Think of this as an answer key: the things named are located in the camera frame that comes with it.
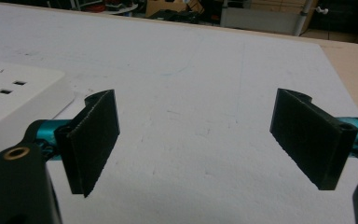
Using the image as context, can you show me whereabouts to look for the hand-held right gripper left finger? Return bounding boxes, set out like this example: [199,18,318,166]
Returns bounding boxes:
[54,89,121,199]

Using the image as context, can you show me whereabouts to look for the grey flat panel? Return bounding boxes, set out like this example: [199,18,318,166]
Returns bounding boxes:
[220,7,302,35]

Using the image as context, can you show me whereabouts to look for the dark cabinet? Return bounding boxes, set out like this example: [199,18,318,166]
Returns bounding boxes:
[310,0,358,35]

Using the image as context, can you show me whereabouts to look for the black bag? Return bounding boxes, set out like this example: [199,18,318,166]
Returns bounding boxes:
[149,8,200,25]

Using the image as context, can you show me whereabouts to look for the grey metal pole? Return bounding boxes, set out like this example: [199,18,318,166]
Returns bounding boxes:
[293,0,314,37]

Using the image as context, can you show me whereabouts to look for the white power strip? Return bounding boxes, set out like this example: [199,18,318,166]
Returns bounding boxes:
[0,58,76,158]

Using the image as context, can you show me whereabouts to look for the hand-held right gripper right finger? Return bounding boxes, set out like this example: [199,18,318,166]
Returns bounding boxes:
[269,88,358,191]

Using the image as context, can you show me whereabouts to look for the round white table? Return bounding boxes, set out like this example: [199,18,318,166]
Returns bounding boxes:
[98,3,140,16]

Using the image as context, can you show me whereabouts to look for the brown cardboard box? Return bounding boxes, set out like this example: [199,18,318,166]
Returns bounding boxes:
[145,0,205,19]

